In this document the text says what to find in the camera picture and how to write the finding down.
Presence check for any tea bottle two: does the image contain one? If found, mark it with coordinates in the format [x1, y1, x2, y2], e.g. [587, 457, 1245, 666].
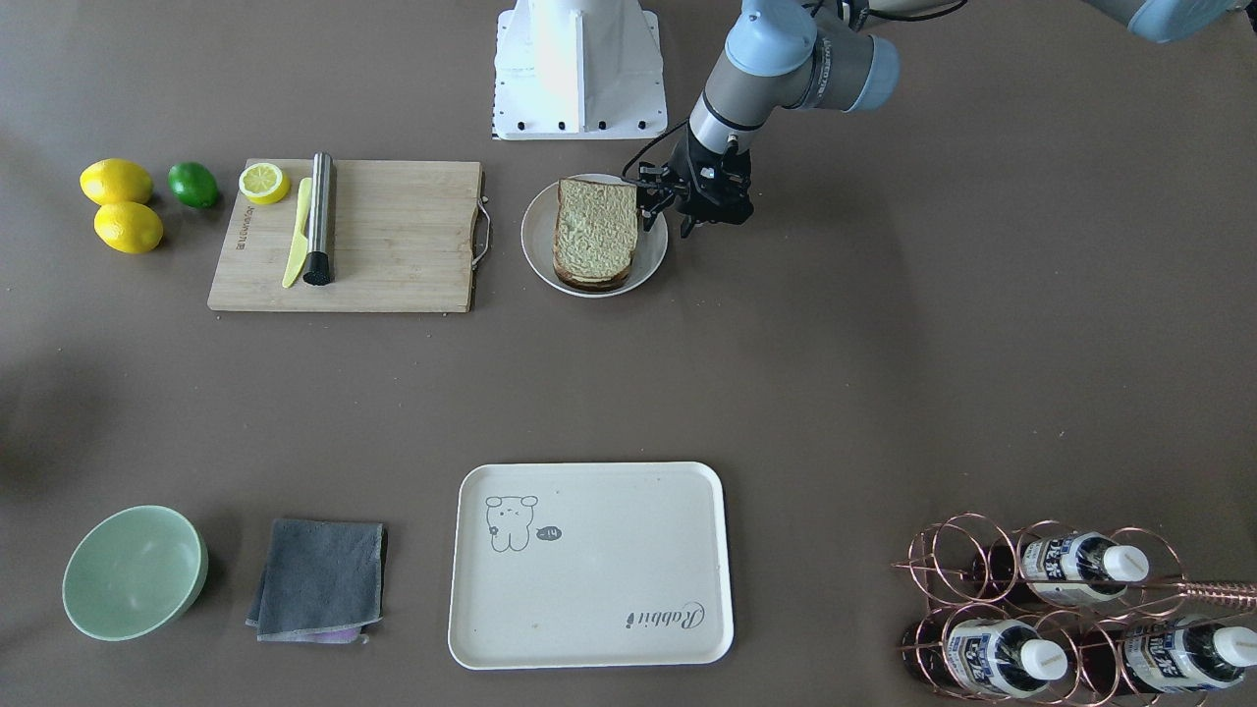
[899, 619, 1071, 699]

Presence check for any whole lemon two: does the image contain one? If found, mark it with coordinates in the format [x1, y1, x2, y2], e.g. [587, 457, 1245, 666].
[93, 201, 165, 254]

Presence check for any cream rabbit tray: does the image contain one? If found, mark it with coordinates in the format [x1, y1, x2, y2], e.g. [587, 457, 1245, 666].
[446, 462, 735, 671]

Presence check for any mint green bowl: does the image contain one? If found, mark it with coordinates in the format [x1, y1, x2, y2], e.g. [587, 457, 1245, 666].
[62, 504, 207, 642]

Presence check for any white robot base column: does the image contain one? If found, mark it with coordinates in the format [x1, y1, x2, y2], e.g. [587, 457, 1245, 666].
[491, 1, 669, 140]

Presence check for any tea bottle one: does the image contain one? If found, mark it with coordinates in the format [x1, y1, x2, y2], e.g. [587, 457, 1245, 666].
[962, 531, 1151, 610]

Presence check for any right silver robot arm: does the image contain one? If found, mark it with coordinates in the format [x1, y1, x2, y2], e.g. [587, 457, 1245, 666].
[621, 1, 1254, 234]

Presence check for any bread slice with fried egg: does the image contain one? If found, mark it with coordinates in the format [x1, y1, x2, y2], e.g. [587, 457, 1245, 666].
[554, 264, 631, 294]

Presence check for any green lime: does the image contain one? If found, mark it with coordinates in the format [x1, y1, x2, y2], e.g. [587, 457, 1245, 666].
[167, 161, 220, 209]

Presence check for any wooden cutting board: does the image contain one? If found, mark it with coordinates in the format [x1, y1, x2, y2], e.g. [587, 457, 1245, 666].
[207, 159, 483, 313]

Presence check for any whole lemon one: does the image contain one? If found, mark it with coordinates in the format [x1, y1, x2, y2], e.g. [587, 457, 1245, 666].
[78, 159, 155, 206]

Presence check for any grey folded cloth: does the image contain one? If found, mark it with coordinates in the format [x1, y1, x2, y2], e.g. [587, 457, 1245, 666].
[246, 517, 387, 645]

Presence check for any lemon half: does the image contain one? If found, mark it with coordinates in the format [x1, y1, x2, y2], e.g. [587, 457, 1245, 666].
[238, 162, 292, 205]

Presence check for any copper wire bottle rack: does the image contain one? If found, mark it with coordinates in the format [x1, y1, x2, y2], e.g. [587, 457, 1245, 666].
[900, 512, 1254, 706]

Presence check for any yellow plastic knife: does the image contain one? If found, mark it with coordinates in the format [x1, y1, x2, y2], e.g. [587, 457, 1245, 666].
[280, 176, 313, 288]

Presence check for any tea bottle three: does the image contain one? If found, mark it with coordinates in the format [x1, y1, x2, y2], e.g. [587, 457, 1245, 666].
[1079, 615, 1256, 694]

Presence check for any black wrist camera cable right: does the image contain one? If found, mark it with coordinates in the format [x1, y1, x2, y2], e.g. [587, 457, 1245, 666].
[622, 118, 690, 182]

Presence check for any green spread bread slice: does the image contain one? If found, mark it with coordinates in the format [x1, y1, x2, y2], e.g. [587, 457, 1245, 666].
[552, 177, 640, 278]

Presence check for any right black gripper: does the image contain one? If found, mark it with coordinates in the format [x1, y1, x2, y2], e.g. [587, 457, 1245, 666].
[636, 128, 754, 239]

